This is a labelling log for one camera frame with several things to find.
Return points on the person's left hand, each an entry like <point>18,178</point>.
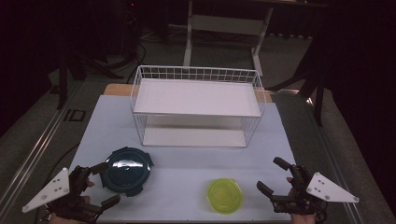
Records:
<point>90,184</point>

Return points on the black stand legs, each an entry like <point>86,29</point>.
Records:
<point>311,84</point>

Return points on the metal floor rail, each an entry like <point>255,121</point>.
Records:
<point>333,155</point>
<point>34,152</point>

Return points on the black tripod legs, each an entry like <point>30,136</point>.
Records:
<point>93,67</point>

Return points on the person's right hand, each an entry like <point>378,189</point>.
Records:
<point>290,180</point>

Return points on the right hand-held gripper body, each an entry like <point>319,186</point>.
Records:
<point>330,189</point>

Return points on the white metal desk frame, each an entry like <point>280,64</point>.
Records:
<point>227,25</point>

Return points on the green lidded plastic container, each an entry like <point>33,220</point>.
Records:
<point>224,196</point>

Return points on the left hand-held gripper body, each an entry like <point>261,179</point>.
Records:
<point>49,191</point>

